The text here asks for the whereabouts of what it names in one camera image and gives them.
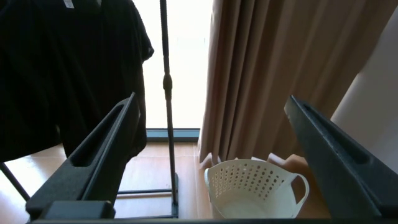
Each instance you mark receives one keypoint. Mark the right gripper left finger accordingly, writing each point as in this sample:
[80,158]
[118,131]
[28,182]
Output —
[99,174]

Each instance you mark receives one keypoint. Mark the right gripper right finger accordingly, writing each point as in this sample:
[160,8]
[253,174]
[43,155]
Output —
[357,193]

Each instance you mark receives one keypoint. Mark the black garment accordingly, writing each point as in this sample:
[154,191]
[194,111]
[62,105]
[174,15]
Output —
[62,77]

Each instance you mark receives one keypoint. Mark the white laundry basket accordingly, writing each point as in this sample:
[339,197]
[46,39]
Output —
[255,189]

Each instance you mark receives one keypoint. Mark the black clothes rack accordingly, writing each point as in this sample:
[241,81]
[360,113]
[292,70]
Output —
[168,93]

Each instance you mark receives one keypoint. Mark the brown curtain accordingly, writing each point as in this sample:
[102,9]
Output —
[280,77]

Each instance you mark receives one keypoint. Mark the window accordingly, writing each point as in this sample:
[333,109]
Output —
[183,62]

